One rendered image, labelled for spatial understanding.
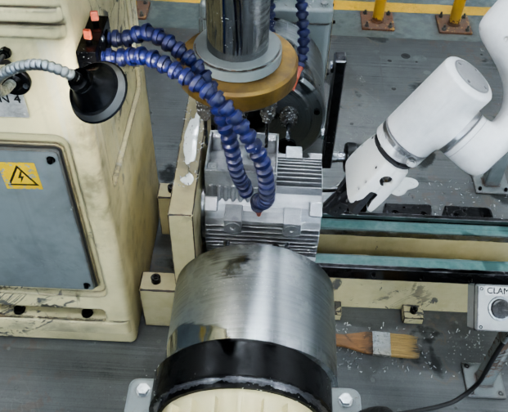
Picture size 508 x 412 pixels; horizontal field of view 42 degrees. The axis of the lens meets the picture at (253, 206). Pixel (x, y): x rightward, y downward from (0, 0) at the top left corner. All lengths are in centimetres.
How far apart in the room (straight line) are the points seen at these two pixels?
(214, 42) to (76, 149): 24
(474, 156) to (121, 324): 67
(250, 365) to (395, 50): 151
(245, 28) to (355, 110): 89
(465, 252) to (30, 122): 89
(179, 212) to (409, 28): 277
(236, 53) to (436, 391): 71
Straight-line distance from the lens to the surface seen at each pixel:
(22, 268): 115
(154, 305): 126
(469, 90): 94
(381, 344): 130
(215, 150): 117
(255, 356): 62
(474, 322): 109
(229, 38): 93
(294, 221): 111
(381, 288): 130
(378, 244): 135
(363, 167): 104
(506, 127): 99
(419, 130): 97
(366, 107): 179
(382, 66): 194
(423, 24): 371
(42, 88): 86
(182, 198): 105
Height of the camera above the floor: 191
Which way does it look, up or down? 48 degrees down
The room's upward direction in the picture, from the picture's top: 2 degrees clockwise
